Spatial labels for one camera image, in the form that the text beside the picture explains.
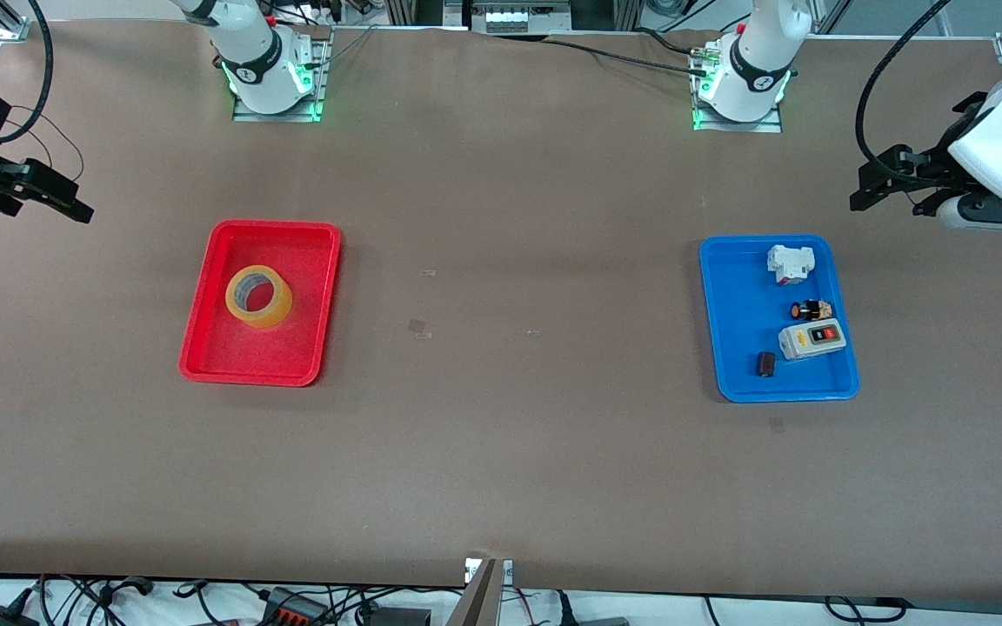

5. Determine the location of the black orange power strip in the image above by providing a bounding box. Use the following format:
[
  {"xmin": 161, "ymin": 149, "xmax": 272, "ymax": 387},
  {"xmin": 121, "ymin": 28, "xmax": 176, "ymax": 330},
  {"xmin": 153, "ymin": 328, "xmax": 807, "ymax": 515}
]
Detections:
[{"xmin": 259, "ymin": 588, "xmax": 330, "ymax": 626}]

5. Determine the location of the grey on-off switch box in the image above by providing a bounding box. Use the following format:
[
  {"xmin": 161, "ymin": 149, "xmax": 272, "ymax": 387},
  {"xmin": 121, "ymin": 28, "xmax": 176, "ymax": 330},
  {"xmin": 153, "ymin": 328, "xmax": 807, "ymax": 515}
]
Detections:
[{"xmin": 778, "ymin": 318, "xmax": 847, "ymax": 361}]

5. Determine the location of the red plastic tray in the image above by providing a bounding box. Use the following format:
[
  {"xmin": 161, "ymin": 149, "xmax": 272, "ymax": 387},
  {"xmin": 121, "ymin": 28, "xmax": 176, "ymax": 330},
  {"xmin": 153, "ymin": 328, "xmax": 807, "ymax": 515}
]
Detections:
[{"xmin": 178, "ymin": 219, "xmax": 343, "ymax": 387}]

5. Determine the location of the thin black right gripper wire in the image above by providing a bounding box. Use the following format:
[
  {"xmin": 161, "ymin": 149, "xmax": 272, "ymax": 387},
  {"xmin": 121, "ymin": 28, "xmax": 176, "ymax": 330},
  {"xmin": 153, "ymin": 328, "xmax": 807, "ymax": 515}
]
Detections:
[{"xmin": 10, "ymin": 106, "xmax": 84, "ymax": 179}]

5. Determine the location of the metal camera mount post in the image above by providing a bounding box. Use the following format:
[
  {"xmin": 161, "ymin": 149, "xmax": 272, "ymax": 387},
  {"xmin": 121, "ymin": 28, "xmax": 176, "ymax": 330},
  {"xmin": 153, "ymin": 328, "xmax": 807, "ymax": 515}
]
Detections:
[{"xmin": 447, "ymin": 556, "xmax": 515, "ymax": 626}]

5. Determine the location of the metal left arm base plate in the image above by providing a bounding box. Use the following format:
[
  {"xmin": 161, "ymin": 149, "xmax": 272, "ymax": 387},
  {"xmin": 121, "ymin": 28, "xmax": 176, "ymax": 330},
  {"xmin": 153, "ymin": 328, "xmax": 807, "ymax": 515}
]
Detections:
[{"xmin": 691, "ymin": 39, "xmax": 785, "ymax": 134}]

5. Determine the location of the blue plastic tray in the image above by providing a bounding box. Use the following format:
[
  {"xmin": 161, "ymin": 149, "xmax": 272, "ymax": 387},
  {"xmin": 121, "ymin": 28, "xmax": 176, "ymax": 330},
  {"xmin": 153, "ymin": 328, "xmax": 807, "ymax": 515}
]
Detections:
[{"xmin": 698, "ymin": 235, "xmax": 860, "ymax": 403}]

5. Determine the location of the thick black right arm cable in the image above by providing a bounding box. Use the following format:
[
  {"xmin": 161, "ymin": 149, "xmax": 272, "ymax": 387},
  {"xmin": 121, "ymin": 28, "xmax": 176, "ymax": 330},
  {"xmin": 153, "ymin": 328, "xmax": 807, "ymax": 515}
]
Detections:
[{"xmin": 0, "ymin": 0, "xmax": 55, "ymax": 145}]

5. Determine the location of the grey control box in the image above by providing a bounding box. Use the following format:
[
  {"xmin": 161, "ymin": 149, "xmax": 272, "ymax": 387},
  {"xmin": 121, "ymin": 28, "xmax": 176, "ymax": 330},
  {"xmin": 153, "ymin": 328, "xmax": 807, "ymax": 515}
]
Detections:
[{"xmin": 471, "ymin": 0, "xmax": 573, "ymax": 36}]

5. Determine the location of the yellow packing tape roll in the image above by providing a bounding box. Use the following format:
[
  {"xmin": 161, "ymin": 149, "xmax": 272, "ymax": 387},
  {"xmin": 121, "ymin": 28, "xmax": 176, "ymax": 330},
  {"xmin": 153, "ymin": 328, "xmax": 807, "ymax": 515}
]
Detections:
[{"xmin": 224, "ymin": 265, "xmax": 294, "ymax": 330}]

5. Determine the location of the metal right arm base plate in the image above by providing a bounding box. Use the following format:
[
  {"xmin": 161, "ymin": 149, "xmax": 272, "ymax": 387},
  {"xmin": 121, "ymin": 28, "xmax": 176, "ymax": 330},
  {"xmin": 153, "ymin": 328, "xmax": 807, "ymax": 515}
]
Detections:
[{"xmin": 231, "ymin": 29, "xmax": 333, "ymax": 123}]

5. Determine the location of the thick black table cable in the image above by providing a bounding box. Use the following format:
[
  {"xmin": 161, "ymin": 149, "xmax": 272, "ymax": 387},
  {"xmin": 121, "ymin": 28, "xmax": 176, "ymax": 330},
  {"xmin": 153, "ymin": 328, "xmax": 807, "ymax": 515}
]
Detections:
[{"xmin": 543, "ymin": 37, "xmax": 712, "ymax": 74}]

